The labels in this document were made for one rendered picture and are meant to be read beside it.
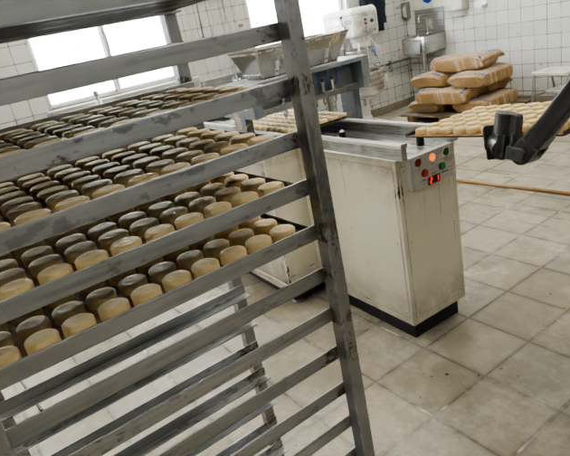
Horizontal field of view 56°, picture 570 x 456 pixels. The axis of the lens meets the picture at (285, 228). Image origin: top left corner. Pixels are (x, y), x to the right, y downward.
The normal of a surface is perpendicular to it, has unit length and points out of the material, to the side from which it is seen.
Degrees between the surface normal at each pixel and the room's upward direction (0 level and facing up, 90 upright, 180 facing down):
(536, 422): 0
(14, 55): 90
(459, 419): 0
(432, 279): 90
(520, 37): 90
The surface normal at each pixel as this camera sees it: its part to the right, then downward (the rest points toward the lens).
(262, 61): 0.57, 0.57
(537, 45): -0.80, 0.36
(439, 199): 0.54, 0.21
